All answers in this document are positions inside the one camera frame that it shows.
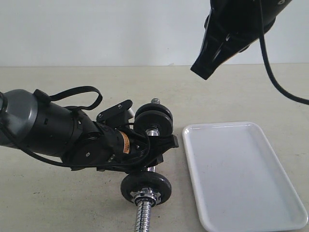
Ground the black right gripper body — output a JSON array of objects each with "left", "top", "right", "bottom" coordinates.
[{"left": 204, "top": 0, "right": 276, "bottom": 54}]

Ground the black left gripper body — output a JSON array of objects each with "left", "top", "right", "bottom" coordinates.
[{"left": 96, "top": 123, "right": 154, "bottom": 173}]

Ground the chrome threaded dumbbell bar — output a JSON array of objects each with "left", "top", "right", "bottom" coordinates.
[{"left": 134, "top": 98, "right": 160, "bottom": 232}]

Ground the white rectangular plastic tray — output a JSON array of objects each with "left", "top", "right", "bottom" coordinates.
[{"left": 182, "top": 121, "right": 308, "bottom": 232}]

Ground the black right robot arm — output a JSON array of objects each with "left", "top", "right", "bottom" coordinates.
[{"left": 191, "top": 0, "right": 290, "bottom": 80}]

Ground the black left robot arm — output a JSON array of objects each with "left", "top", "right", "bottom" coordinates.
[{"left": 0, "top": 86, "right": 179, "bottom": 174}]

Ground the black weight plate far end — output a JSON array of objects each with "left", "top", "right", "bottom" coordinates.
[{"left": 133, "top": 110, "right": 173, "bottom": 136}]

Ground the chrome spinlock collar nut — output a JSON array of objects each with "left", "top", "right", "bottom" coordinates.
[{"left": 130, "top": 188, "right": 161, "bottom": 205}]

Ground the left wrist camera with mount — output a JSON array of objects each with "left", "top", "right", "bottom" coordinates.
[{"left": 96, "top": 100, "right": 135, "bottom": 128}]

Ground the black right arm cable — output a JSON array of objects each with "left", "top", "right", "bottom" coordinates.
[{"left": 258, "top": 0, "right": 309, "bottom": 105}]

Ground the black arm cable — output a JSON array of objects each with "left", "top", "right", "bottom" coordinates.
[
  {"left": 258, "top": 0, "right": 309, "bottom": 105},
  {"left": 0, "top": 86, "right": 152, "bottom": 170}
]

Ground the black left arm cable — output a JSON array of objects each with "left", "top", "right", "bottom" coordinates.
[{"left": 0, "top": 86, "right": 152, "bottom": 170}]

